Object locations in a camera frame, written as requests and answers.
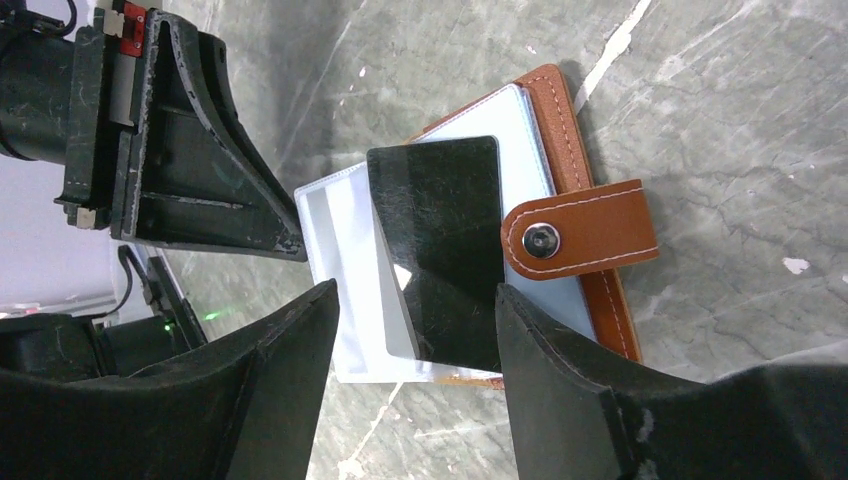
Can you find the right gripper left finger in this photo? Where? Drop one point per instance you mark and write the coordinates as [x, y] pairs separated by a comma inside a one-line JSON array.
[[244, 406]]

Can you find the black credit card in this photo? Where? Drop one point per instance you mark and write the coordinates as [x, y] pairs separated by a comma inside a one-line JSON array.
[[439, 208]]

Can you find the brown leather card holder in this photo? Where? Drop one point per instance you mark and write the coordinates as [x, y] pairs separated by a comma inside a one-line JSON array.
[[564, 238]]

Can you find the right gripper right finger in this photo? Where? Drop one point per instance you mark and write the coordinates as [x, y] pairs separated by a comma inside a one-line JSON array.
[[577, 410]]

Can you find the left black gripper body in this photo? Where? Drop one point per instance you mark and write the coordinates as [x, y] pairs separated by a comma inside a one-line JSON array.
[[75, 96]]

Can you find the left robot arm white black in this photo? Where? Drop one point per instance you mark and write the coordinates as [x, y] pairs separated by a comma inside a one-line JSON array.
[[68, 347]]

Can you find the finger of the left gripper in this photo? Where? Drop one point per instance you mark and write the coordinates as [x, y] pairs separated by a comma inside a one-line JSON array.
[[188, 176]]

